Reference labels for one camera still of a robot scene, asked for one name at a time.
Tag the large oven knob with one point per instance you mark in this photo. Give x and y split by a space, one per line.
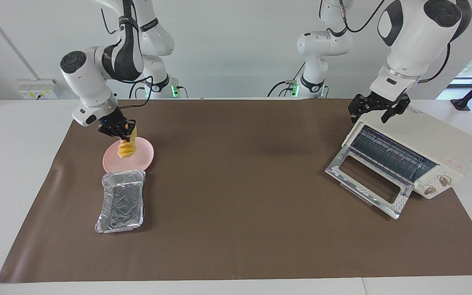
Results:
444 179

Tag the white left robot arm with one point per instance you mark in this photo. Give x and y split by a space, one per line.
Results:
416 41

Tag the aluminium foil tray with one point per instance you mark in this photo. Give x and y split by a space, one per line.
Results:
121 205

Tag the pink round plate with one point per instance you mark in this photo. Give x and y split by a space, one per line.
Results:
141 157

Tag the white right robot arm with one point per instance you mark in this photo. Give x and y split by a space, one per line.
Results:
88 82

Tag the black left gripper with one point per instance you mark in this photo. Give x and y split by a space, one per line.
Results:
381 103

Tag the glass oven door, metal frame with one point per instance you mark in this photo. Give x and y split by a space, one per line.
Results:
400 205

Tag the small oven knob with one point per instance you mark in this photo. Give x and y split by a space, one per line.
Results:
428 189

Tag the white wall socket strip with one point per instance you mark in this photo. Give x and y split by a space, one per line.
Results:
39 89

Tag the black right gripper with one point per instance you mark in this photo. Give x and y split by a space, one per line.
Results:
114 125

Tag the golden ridged bread roll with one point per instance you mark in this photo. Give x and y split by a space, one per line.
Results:
126 150

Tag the brown table mat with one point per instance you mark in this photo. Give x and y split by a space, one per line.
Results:
236 205

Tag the cream toaster oven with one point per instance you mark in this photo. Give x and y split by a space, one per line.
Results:
436 139

